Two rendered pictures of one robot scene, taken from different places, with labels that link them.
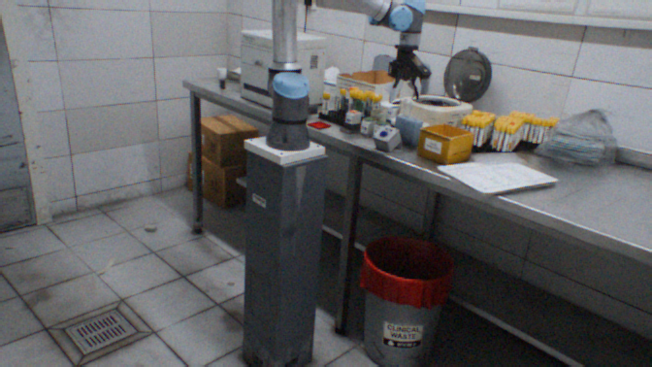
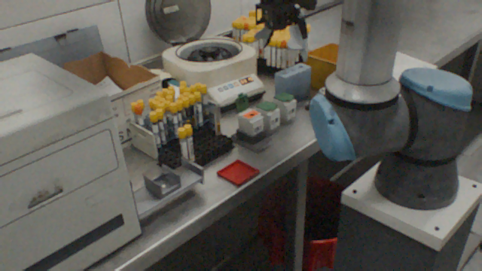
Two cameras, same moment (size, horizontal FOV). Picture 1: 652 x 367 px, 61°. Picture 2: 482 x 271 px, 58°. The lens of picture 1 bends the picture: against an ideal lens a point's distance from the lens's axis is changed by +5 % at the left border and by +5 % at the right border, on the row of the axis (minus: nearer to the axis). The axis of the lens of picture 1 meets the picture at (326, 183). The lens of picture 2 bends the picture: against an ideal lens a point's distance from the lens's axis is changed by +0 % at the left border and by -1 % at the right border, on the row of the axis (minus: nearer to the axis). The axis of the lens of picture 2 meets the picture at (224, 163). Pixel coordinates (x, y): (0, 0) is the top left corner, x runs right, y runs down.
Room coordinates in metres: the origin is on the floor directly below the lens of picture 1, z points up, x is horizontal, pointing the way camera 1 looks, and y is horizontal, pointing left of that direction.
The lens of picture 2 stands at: (2.04, 0.82, 1.44)
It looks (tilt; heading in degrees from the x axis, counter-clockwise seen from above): 34 degrees down; 274
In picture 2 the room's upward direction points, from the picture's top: 4 degrees counter-clockwise
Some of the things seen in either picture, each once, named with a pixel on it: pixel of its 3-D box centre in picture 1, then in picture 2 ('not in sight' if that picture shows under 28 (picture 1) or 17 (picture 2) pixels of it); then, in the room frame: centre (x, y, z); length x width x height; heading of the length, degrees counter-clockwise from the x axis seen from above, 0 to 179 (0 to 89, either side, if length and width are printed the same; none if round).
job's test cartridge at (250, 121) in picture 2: (353, 119); (251, 126); (2.03, -0.09, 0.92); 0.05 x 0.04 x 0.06; 136
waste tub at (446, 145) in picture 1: (444, 144); (334, 68); (1.78, -0.40, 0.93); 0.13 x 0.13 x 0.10; 42
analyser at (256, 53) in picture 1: (284, 69); (22, 172); (2.43, 0.23, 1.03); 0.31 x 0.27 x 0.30; 46
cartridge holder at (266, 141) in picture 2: (352, 126); (251, 135); (2.03, -0.09, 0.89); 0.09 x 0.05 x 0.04; 136
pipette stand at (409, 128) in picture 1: (407, 131); (292, 86); (1.91, -0.29, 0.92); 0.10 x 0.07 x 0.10; 40
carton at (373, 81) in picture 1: (374, 92); (96, 102); (2.43, -0.19, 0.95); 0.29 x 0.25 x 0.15; 136
